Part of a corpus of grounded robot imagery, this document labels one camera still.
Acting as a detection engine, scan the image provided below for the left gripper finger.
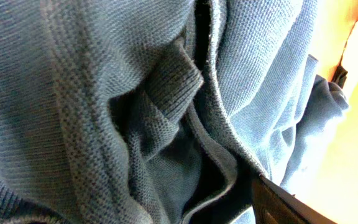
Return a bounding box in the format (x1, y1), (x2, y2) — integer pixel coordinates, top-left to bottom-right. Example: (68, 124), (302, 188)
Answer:
(252, 175), (335, 224)

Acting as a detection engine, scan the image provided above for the dark blue polo shirt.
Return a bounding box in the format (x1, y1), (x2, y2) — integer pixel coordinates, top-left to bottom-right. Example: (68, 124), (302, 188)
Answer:
(0, 1), (349, 223)

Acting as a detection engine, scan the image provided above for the white t-shirt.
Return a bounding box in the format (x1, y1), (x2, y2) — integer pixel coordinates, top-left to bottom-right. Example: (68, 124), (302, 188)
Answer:
(341, 21), (358, 99)

